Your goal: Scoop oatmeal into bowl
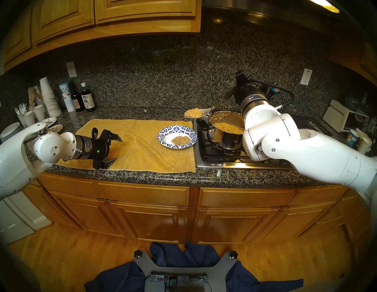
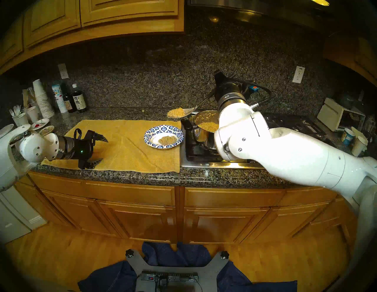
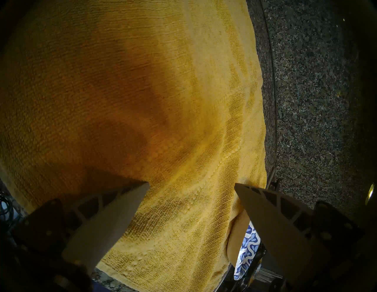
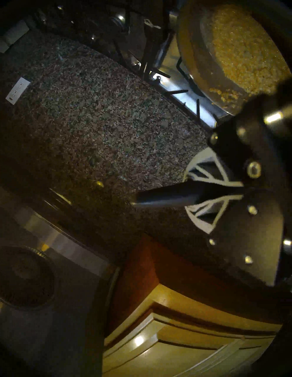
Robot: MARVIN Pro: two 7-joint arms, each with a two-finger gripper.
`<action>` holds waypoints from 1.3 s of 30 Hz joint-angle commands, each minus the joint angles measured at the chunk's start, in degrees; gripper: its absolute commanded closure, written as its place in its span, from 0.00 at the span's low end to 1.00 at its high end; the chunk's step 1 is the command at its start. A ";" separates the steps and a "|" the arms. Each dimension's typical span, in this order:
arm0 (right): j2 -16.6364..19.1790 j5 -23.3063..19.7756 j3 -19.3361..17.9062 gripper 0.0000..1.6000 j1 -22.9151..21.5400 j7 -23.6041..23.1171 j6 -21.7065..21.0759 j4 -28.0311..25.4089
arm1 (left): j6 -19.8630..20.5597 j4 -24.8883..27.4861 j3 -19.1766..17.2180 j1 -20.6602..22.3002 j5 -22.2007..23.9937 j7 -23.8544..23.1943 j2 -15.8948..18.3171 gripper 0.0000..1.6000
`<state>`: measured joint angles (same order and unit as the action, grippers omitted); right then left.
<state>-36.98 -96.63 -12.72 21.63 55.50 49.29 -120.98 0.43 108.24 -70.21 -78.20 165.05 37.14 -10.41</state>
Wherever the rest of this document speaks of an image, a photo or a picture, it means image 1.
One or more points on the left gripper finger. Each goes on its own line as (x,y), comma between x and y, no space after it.
(104,163)
(113,135)

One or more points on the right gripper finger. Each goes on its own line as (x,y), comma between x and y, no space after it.
(235,93)

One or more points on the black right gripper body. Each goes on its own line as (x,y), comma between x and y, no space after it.
(250,89)

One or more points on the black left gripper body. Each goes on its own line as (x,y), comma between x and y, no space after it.
(98,150)

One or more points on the metal ladle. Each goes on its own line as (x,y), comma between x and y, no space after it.
(216,104)

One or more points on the scooped oatmeal portion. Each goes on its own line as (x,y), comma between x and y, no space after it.
(193,112)
(180,140)

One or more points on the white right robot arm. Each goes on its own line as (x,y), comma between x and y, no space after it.
(309,153)

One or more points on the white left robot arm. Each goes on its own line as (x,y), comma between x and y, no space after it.
(20,159)

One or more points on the cooked oatmeal mass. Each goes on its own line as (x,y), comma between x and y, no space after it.
(228,127)

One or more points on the blue patterned paper bowl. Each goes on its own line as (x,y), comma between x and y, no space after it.
(165,131)

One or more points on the plain white bowl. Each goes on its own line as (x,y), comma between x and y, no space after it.
(10,131)

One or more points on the yellow towel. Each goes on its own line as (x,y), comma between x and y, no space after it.
(141,153)

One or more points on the wooden drawer front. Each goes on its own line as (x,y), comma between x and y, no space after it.
(244,197)
(318,197)
(67,182)
(142,192)

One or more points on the soy sauce bottle white label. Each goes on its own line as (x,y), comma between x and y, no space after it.
(87,100)

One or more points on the small dark sauce bottle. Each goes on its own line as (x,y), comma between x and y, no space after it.
(77,103)

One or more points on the stainless steel pot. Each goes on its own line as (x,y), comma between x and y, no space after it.
(226,142)

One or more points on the wooden lower cabinet door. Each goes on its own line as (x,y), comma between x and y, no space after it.
(232,225)
(91,215)
(153,222)
(294,220)

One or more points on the wooden cabinet door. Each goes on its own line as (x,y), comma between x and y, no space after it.
(61,17)
(91,215)
(232,225)
(294,220)
(144,7)
(17,38)
(153,222)

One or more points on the white saucer red smear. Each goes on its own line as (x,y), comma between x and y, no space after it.
(51,120)

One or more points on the white blue cylindrical canister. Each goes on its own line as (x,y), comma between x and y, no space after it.
(67,98)

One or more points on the stack of paper cups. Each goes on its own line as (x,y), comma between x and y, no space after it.
(51,101)

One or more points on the steel gas stove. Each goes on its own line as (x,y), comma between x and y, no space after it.
(212,159)

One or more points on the paper cup holding forks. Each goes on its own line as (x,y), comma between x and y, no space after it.
(28,119)

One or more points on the steel range hood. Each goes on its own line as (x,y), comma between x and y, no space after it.
(265,11)

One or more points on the wooden stirrer sticks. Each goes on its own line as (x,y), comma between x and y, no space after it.
(31,95)

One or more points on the white plastic fork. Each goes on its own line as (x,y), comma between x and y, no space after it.
(16,110)
(22,107)

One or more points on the white toaster oven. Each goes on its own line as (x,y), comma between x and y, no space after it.
(334,114)

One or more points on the black base knob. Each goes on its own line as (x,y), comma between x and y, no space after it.
(137,254)
(233,254)

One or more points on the white kitchen appliance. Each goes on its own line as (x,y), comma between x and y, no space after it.
(17,220)

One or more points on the blue printed paper cup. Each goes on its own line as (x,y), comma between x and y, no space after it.
(352,138)

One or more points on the yellow hood light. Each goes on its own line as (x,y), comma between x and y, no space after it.
(327,5)

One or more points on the dark blue cloth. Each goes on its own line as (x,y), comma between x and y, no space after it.
(173,254)

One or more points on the wooden upper cabinet door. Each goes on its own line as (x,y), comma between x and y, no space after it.
(144,7)
(17,38)
(61,17)

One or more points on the grey power strip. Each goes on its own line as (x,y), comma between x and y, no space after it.
(185,277)

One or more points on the white wall outlet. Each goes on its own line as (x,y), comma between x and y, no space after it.
(306,76)
(71,69)

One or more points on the wooden lower cabinet frame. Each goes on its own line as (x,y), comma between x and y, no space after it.
(193,212)

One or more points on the wooden cabinet frame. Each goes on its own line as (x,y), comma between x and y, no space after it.
(193,212)
(147,28)

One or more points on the wooden upper cabinet frame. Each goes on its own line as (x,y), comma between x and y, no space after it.
(147,28)

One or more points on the wooden corner wall cabinet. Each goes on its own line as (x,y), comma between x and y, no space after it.
(368,59)

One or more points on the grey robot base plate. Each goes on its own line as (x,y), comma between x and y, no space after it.
(221,270)

